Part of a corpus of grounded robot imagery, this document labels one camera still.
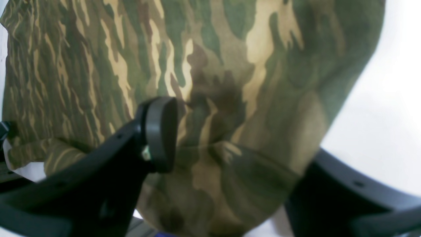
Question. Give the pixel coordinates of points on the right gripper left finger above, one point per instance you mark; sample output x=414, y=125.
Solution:
x=96, y=196

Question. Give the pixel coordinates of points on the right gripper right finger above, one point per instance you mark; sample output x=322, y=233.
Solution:
x=335, y=200

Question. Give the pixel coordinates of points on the camouflage T-shirt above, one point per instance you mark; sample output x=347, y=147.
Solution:
x=258, y=82

